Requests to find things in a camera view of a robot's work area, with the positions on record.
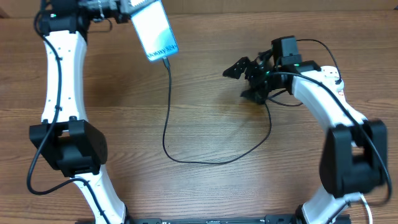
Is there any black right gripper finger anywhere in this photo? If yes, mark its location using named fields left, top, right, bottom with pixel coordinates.
left=223, top=57, right=250, bottom=80
left=241, top=89, right=266, bottom=105

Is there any blue Galaxy smartphone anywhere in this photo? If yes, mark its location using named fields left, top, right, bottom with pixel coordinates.
left=131, top=1, right=179, bottom=62

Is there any black charger cable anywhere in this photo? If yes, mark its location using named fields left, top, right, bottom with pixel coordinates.
left=162, top=39, right=343, bottom=166

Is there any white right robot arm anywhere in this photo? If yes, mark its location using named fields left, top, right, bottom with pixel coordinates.
left=224, top=36, right=392, bottom=223

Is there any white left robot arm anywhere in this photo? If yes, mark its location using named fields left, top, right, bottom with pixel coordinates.
left=26, top=1, right=149, bottom=223

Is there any white power strip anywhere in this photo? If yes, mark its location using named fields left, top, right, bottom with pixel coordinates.
left=321, top=66, right=345, bottom=96

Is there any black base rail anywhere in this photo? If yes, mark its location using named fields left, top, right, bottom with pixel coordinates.
left=127, top=215, right=301, bottom=224

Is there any white power strip cord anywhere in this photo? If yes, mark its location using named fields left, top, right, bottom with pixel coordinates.
left=359, top=192, right=374, bottom=224

